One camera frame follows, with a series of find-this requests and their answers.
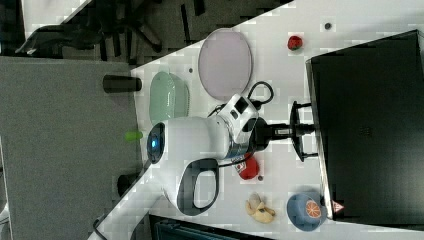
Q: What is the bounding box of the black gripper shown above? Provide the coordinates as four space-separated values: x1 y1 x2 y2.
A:
250 118 293 151

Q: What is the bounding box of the blue bowl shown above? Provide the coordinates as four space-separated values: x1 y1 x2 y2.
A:
286 192 327 232

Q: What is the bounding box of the orange slice toy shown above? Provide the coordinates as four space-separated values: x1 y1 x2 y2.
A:
305 200 321 219

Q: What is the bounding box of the round lilac plate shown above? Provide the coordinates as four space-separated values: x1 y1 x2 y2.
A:
198 28 252 101

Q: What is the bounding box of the green lime toy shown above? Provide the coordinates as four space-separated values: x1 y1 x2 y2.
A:
125 131 143 141

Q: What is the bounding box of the green perforated colander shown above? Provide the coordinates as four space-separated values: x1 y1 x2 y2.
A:
149 71 190 125

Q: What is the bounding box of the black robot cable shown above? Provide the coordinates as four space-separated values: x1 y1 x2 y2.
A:
208 80 275 118

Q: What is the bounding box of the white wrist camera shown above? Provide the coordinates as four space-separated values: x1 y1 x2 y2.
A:
219 94 259 131

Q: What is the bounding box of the red ketchup bottle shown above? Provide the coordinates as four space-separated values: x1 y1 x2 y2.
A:
233 153 259 180

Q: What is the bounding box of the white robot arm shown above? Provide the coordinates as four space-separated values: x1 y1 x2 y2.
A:
87 116 294 240

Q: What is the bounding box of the peeled toy banana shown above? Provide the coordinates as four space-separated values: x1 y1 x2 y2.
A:
245 193 275 224

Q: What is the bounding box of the silver toaster oven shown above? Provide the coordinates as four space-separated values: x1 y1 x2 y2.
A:
306 30 424 231

